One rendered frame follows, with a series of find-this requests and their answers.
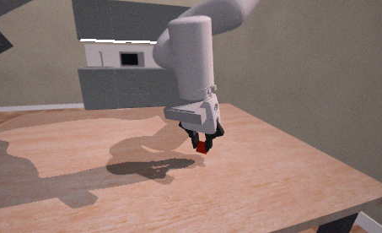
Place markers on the red short cylinder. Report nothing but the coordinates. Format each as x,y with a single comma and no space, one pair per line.
201,147

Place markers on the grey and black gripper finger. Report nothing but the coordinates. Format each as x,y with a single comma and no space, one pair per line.
209,137
193,135

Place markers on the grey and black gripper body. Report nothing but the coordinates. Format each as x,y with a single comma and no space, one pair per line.
212,112

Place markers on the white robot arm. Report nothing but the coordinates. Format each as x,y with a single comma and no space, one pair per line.
187,50

